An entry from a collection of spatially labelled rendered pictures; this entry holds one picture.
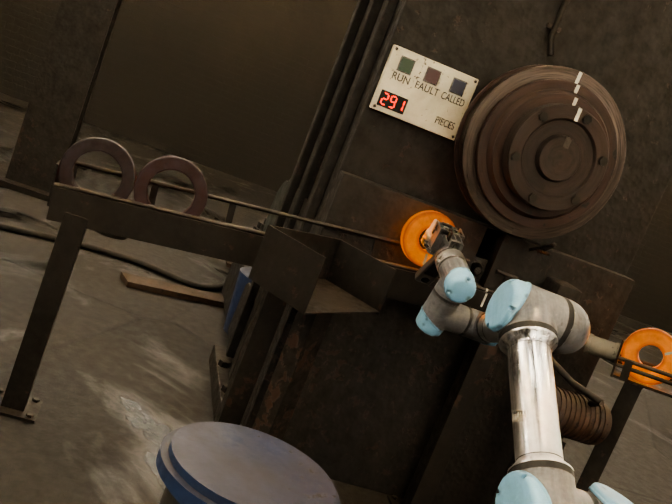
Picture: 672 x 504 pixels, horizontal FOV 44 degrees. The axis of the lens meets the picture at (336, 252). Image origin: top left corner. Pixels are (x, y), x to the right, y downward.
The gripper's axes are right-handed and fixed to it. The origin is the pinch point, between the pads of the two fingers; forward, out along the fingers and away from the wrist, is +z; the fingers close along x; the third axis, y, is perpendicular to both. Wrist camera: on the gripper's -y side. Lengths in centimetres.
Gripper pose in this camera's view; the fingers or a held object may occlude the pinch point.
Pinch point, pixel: (431, 232)
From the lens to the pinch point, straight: 233.2
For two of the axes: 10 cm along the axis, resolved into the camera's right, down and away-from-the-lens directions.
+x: -9.2, -3.1, -2.5
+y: 3.9, -8.3, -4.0
